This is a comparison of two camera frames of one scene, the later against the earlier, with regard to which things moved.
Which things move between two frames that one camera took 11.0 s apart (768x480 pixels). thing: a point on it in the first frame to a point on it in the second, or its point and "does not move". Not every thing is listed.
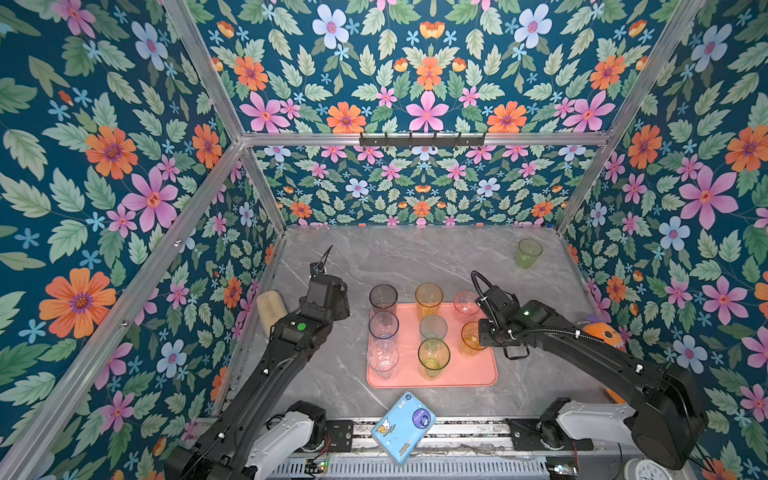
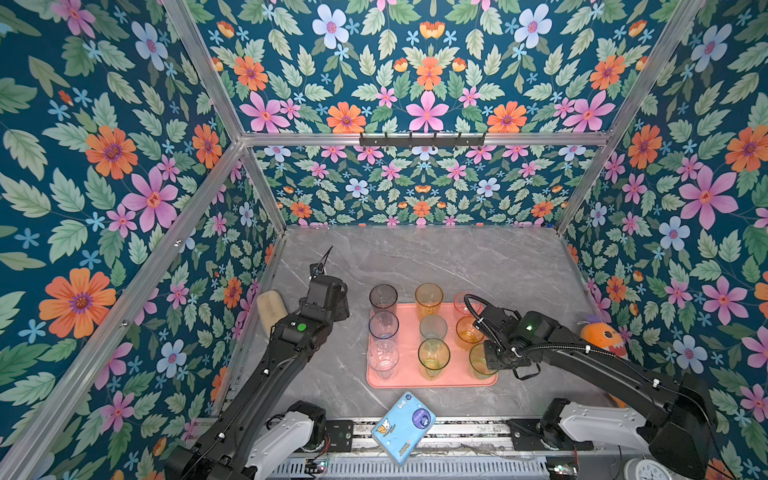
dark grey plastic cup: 383,297 does not move
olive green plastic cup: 433,355 does not move
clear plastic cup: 383,356 does not move
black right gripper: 484,340 to 491,364
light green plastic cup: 528,250 to 478,362
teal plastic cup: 433,327 does not move
